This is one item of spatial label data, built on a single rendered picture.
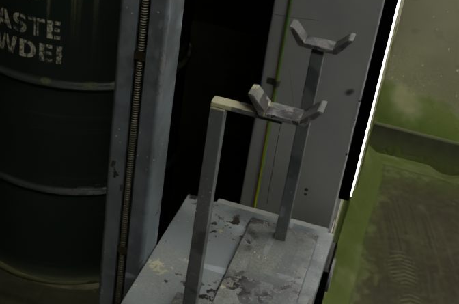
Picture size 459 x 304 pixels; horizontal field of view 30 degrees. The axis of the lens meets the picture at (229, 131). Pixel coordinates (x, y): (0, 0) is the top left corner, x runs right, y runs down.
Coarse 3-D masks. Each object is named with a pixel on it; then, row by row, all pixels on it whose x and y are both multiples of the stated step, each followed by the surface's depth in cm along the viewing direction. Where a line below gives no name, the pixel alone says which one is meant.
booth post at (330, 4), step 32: (288, 0) 143; (320, 0) 142; (352, 0) 140; (384, 0) 139; (288, 32) 146; (320, 32) 144; (352, 32) 142; (288, 64) 148; (352, 64) 145; (288, 96) 151; (320, 96) 149; (352, 96) 148; (256, 128) 156; (288, 128) 154; (320, 128) 152; (352, 128) 151; (256, 160) 159; (288, 160) 157; (320, 160) 155; (320, 192) 158; (320, 224) 161
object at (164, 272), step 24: (192, 216) 123; (216, 216) 124; (240, 216) 125; (264, 216) 126; (168, 240) 117; (216, 240) 119; (168, 264) 113; (216, 264) 114; (312, 264) 117; (144, 288) 108; (168, 288) 109; (216, 288) 110; (312, 288) 113
